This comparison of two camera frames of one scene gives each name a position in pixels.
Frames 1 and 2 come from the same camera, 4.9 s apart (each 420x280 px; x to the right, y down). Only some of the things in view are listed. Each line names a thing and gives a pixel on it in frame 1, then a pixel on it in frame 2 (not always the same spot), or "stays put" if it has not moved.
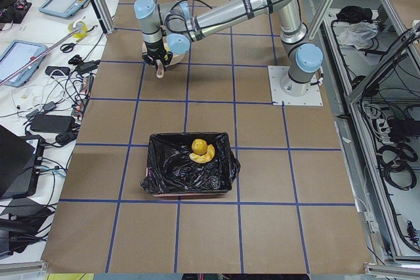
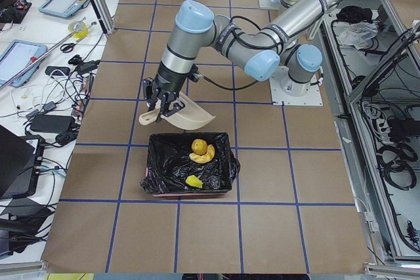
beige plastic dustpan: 159,69 → 191,117
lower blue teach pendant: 19,54 stays put
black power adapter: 52,123 stays put
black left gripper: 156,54 → 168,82
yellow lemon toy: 199,146 stays put
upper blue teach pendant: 65,1 stays put
